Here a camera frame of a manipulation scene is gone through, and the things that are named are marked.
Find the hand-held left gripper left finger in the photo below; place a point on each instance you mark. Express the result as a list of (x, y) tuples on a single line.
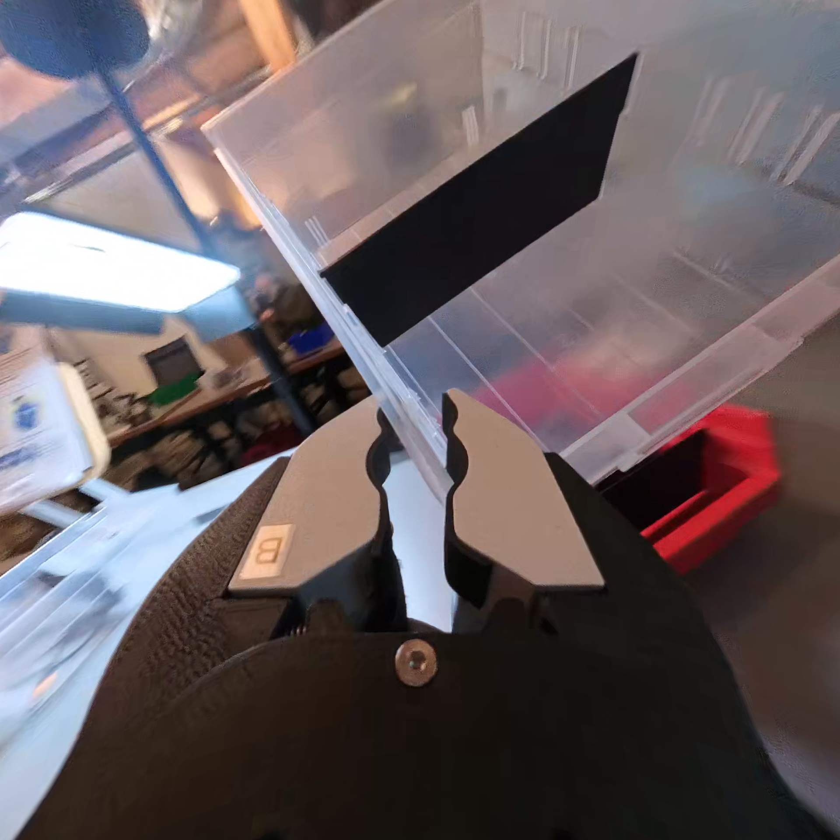
[(321, 505)]

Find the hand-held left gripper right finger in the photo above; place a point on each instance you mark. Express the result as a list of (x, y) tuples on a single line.
[(518, 518)]

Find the red plastic bin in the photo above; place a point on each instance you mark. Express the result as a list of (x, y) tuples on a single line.
[(722, 505)]

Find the clear plastic bin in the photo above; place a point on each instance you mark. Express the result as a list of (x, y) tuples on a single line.
[(689, 295)]

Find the long wooden table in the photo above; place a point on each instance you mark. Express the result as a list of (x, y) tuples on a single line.
[(216, 397)]

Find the small blue bin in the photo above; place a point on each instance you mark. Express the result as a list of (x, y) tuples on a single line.
[(312, 340)]

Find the small green bin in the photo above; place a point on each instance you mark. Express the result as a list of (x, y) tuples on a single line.
[(174, 392)]

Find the dark monitor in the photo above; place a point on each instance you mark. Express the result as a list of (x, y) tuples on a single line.
[(172, 361)]

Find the paper sign on white stand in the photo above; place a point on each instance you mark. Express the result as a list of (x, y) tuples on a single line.
[(33, 426)]

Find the black bin divider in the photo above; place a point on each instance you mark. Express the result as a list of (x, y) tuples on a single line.
[(472, 210)]

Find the white lamp light panel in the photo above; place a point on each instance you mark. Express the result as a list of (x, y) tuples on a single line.
[(111, 262)]

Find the black pole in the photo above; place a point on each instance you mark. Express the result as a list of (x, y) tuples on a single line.
[(151, 151)]

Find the dark blue round disc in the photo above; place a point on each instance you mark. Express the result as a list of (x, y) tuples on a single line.
[(72, 33)]

